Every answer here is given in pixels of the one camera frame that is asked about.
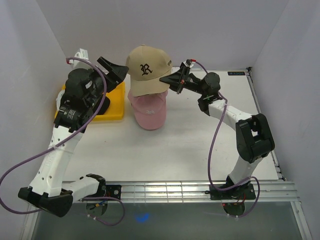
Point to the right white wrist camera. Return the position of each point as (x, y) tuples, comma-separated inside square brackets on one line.
[(188, 63)]

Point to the aluminium front rail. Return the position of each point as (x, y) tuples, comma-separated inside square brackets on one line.
[(194, 192)]

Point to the white cap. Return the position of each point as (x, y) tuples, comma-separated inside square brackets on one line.
[(58, 99)]

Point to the beige baseball cap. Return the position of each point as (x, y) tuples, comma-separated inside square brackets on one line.
[(146, 66)]

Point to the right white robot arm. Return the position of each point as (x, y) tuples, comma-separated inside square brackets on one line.
[(254, 139)]

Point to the plain black cap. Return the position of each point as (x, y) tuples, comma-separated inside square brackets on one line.
[(104, 107)]

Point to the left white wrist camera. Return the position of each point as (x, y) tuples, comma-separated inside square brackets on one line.
[(76, 64)]

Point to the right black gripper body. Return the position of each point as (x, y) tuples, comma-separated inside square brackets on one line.
[(189, 82)]

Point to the yellow plastic tray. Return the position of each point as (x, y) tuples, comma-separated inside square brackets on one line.
[(117, 105)]

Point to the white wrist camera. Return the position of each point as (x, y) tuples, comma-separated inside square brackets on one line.
[(76, 64), (188, 63)]

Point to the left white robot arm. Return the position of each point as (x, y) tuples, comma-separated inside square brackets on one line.
[(47, 190)]

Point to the pink baseball cap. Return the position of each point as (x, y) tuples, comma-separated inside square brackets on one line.
[(150, 111)]

